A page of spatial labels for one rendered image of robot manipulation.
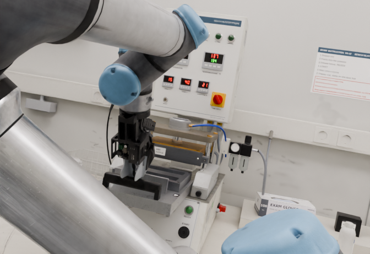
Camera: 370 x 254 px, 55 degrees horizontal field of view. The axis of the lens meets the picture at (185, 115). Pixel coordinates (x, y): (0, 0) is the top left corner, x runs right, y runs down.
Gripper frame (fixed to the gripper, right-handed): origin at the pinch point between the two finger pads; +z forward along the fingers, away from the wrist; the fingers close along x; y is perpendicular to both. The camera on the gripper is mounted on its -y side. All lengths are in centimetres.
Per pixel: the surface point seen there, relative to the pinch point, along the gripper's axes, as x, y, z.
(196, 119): 3, -57, 6
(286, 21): 32, -104, -31
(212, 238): 18.7, -27.7, 37.1
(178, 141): 0.8, -38.1, 7.2
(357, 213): 78, -76, 46
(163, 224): 5.6, -9.7, 20.7
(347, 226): 63, -37, 26
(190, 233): 14.1, -9.2, 21.2
